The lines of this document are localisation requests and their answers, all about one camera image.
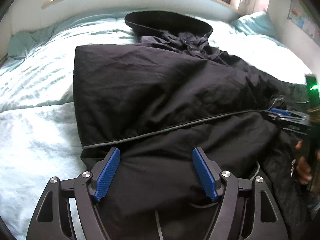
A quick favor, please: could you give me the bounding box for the black hooded parka coat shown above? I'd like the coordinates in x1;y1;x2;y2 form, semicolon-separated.
73;11;311;239

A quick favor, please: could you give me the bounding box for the person's right hand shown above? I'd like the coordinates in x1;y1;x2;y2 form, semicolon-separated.
295;140;312;185

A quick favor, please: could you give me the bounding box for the light teal quilted duvet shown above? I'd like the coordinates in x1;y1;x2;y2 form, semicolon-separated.
0;10;312;240

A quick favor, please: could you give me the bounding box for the teal pillow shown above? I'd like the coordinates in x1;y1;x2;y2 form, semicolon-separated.
229;11;276;38
7;23;68;59

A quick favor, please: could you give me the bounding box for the colourful wall map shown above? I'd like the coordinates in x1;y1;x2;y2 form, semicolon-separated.
288;0;319;45

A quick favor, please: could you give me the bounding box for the white wall socket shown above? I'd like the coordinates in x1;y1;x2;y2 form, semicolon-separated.
241;0;250;5

